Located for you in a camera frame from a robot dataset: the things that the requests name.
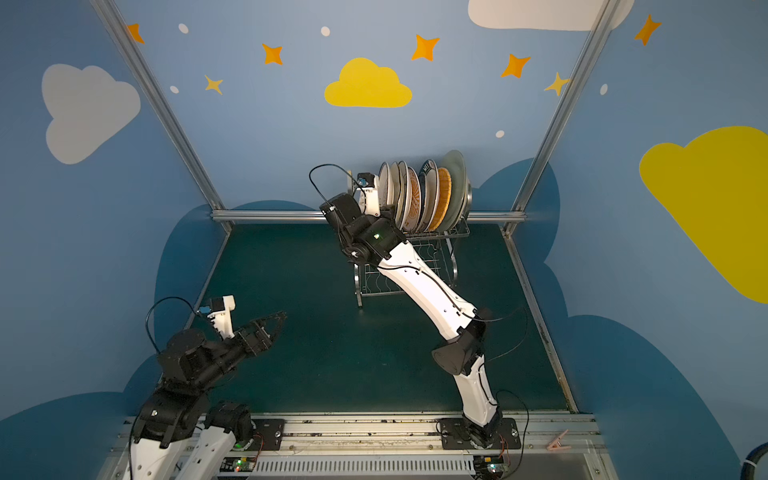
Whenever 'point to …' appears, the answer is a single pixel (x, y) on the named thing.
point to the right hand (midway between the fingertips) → (386, 209)
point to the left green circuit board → (237, 464)
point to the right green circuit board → (488, 464)
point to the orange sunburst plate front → (413, 223)
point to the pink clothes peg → (556, 444)
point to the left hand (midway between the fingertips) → (279, 320)
